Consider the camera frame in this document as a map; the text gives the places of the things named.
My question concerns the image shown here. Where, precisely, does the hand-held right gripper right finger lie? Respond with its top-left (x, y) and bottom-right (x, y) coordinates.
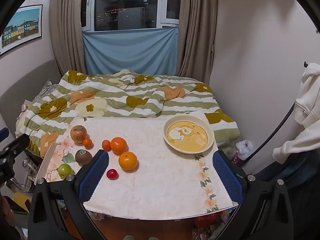
top-left (212, 150), bottom-right (295, 240)

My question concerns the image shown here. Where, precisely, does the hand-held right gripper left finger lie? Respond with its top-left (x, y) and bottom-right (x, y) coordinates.
top-left (27, 149), bottom-right (110, 240)

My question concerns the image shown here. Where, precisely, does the green apple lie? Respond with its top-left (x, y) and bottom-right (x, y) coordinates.
top-left (58, 163), bottom-right (74, 179)

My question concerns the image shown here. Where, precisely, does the large orange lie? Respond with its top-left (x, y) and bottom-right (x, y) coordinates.
top-left (110, 137), bottom-right (128, 155)
top-left (118, 151), bottom-right (138, 171)

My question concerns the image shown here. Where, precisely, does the red yellow apple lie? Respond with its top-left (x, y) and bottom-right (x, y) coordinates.
top-left (70, 125), bottom-right (88, 144)

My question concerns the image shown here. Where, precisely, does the cream yellow cartoon plate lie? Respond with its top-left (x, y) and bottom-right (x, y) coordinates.
top-left (163, 115), bottom-right (215, 154)

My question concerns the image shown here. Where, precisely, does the brown kiwi with sticker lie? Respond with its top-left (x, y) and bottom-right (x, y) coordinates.
top-left (75, 149), bottom-right (93, 166)

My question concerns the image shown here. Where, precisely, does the glass jar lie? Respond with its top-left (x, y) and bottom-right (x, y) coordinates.
top-left (22, 156), bottom-right (39, 182)

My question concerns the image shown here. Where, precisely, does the white plastic bag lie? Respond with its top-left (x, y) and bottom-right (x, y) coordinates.
top-left (230, 139), bottom-right (253, 166)

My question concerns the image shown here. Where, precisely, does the yellow box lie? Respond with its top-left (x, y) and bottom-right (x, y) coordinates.
top-left (12, 192), bottom-right (32, 214)

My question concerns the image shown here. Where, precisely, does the grey patterned pillow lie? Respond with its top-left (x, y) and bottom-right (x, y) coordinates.
top-left (32, 79), bottom-right (59, 103)

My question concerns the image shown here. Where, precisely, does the black curved rod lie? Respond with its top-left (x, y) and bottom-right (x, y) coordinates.
top-left (239, 102), bottom-right (302, 167)

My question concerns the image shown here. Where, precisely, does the dark blue clothing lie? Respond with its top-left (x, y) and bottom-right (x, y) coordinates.
top-left (254, 150), bottom-right (320, 220)

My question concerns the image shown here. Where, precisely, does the green striped floral blanket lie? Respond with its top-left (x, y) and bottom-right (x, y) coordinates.
top-left (15, 69), bottom-right (241, 158)

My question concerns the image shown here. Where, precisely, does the white hoodie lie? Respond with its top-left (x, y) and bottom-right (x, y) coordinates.
top-left (272, 62), bottom-right (320, 166)

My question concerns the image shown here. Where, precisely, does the beige curtain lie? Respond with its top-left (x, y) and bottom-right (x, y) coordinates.
top-left (49, 0), bottom-right (87, 77)
top-left (176, 0), bottom-right (219, 83)

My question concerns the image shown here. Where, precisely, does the blue cloth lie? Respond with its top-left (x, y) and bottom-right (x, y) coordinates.
top-left (82, 26), bottom-right (179, 77)

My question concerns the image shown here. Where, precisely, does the window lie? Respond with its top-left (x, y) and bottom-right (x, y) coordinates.
top-left (80, 0), bottom-right (182, 32)

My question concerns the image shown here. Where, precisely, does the wall poster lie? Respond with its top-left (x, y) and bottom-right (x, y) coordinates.
top-left (0, 4), bottom-right (43, 56)

